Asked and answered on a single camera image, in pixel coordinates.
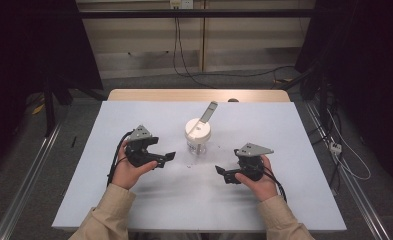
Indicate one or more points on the person's right hand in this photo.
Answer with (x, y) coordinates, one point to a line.
(264, 188)

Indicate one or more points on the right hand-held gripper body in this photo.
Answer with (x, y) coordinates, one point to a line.
(252, 165)

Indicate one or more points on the white floor power strip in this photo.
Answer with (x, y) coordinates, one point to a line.
(335, 148)

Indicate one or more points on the black curtain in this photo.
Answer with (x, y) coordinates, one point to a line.
(24, 50)
(374, 66)

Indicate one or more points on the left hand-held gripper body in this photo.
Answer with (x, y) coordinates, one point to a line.
(139, 153)

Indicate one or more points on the dark round table grommet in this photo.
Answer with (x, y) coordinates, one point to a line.
(233, 100)

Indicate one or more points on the white wall socket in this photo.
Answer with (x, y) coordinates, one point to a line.
(181, 3)

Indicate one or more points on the black horizontal frame bar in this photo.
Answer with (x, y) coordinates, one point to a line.
(197, 13)

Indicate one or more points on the metal floor rail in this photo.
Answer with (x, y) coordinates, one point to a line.
(357, 196)
(27, 180)

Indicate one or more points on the person's left hand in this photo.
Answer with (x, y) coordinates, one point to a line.
(127, 175)

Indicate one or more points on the white table cover board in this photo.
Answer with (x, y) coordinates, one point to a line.
(190, 200)

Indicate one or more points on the black metal stand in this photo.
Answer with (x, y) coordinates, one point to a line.
(49, 106)

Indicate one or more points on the yellow floor tape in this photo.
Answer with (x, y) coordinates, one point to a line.
(38, 109)

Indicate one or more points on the small black floor item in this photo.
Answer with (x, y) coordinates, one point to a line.
(73, 141)

